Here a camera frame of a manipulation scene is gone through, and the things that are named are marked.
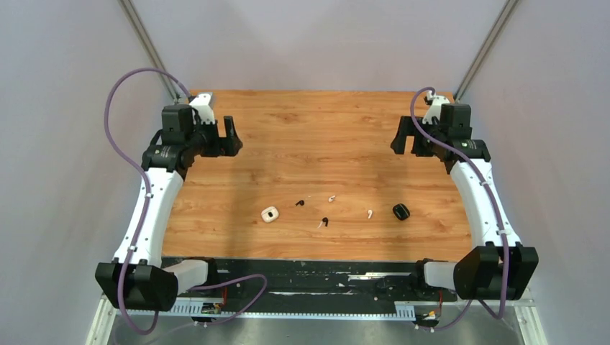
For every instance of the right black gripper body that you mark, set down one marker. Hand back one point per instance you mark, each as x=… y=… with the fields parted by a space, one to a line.
x=421 y=149

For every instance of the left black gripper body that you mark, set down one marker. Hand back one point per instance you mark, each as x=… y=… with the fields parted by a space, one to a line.
x=201 y=146

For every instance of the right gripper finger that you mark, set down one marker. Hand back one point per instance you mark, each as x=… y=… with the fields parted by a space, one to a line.
x=405 y=129
x=423 y=131

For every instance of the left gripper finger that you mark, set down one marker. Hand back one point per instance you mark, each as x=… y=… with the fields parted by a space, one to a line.
x=231 y=143
x=209 y=130

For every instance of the white earbud charging case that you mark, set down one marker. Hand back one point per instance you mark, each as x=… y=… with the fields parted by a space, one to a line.
x=270 y=214

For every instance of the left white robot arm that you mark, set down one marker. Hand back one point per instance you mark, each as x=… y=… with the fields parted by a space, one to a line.
x=135 y=278

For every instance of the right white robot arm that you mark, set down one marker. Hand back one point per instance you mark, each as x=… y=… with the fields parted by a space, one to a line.
x=499 y=265

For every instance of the black earbud charging case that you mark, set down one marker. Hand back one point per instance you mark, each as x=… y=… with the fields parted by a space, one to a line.
x=401 y=212

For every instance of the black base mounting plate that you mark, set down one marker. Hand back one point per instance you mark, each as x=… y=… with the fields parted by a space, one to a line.
x=294 y=285

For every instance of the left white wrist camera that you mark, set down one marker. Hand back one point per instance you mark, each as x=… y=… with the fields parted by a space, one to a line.
x=203 y=103

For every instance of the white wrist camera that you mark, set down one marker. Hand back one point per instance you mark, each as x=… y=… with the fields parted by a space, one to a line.
x=203 y=103
x=435 y=102

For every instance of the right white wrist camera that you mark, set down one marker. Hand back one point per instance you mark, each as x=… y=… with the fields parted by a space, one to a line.
x=435 y=102

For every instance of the left aluminium frame post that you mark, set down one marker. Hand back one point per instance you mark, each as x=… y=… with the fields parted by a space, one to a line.
x=137 y=24

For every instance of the aluminium frame post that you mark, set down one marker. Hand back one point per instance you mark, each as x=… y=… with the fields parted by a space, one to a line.
x=137 y=24
x=502 y=19

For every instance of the right aluminium frame post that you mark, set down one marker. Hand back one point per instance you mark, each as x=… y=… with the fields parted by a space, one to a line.
x=502 y=19

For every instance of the slotted cable duct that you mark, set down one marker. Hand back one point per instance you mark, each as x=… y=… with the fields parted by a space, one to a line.
x=197 y=308

